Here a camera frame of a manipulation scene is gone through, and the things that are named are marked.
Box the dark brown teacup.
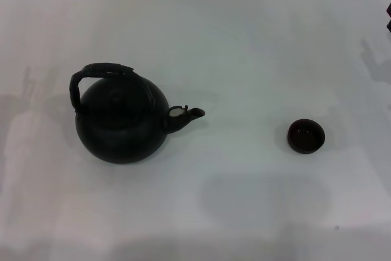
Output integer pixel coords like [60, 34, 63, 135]
[287, 117, 326, 154]

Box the black round teapot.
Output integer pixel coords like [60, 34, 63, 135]
[69, 62, 206, 165]

